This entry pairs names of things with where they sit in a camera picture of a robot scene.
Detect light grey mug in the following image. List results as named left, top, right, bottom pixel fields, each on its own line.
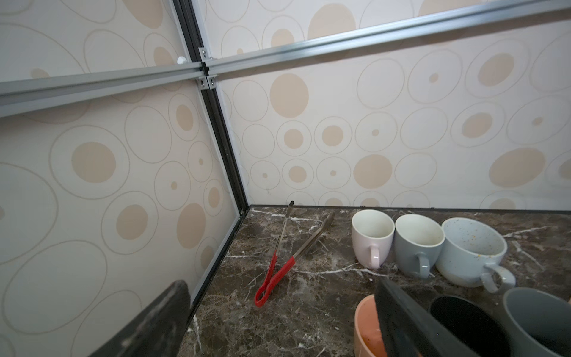
left=393, top=214, right=445, bottom=279

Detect diagonal aluminium rail left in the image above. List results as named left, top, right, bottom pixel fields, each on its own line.
left=1, top=62, right=205, bottom=118

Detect red handled tongs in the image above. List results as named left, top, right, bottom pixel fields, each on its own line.
left=254, top=201, right=335, bottom=307

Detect speckled cream mug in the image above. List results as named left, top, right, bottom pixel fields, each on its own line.
left=436, top=217, right=516, bottom=294

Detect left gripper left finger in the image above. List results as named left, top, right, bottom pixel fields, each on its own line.
left=92, top=280, right=191, bottom=356

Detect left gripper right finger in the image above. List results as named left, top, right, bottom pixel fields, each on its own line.
left=374, top=278, right=477, bottom=356

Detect black mug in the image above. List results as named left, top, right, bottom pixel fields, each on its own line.
left=429, top=296, right=512, bottom=356

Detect horizontal aluminium rail back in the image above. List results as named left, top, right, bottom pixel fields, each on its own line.
left=198, top=1, right=570, bottom=77

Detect cream and salmon mug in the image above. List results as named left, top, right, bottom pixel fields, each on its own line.
left=354, top=295, right=388, bottom=357

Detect dark grey mug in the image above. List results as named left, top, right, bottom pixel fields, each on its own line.
left=498, top=288, right=570, bottom=356

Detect pale pink mug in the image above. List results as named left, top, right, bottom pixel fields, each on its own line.
left=351, top=209, right=395, bottom=269

